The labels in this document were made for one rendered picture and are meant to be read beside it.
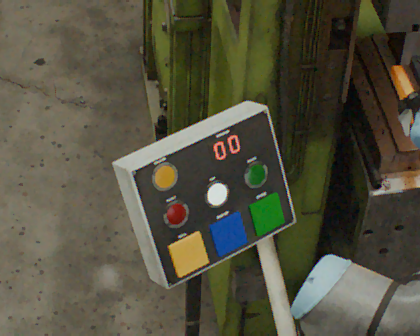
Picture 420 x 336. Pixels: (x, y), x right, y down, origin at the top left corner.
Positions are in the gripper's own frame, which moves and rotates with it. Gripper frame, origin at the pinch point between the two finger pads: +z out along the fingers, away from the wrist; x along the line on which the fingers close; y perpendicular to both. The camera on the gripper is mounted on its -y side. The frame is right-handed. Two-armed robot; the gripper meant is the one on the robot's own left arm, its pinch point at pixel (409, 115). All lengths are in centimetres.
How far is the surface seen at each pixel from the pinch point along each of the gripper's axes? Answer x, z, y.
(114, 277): -61, 138, 4
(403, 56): 2.2, 1.9, -14.0
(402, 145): 7.7, 29.9, -1.6
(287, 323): -23, 50, 35
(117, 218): -57, 149, -18
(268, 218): -29.6, 20.3, 14.1
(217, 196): -40.9, 13.0, 9.8
